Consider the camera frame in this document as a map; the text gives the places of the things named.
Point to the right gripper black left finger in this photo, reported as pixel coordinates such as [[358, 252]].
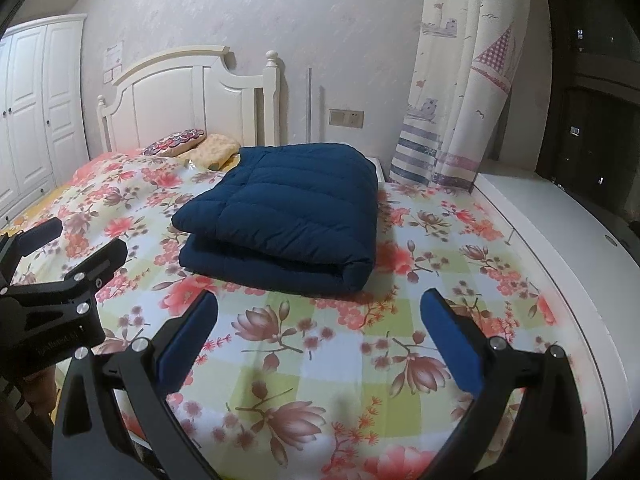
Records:
[[90, 440]]

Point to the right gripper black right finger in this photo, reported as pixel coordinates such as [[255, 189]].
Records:
[[548, 436]]

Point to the navy blue puffer jacket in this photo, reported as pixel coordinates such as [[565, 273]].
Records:
[[300, 219]]

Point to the person's left hand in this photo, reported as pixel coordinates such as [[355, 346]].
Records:
[[40, 392]]

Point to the yellow daisy bedsheet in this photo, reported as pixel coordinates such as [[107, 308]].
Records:
[[27, 217]]

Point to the white window bench cabinet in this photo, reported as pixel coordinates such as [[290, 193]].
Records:
[[591, 284]]

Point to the white wardrobe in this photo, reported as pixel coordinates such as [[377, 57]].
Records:
[[43, 139]]

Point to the floral bed quilt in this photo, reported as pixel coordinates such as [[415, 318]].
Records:
[[294, 387]]

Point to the embroidered round cushion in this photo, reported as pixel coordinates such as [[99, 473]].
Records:
[[175, 143]]

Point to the beige patterned pillow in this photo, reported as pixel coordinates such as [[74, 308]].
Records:
[[214, 151]]

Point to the yellow pillow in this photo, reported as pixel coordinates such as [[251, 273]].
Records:
[[232, 162]]

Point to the white wooden headboard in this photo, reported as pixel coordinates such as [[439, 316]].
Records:
[[191, 87]]

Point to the white nightstand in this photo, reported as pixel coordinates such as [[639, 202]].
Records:
[[380, 176]]

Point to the slim grey desk lamp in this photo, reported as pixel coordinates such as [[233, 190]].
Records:
[[308, 113]]

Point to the patterned sailboat curtain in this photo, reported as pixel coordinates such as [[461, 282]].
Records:
[[466, 59]]

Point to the paper notice on wall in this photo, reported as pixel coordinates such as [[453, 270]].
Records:
[[112, 62]]

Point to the gold wall socket plate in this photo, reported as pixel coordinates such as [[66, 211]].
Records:
[[346, 118]]

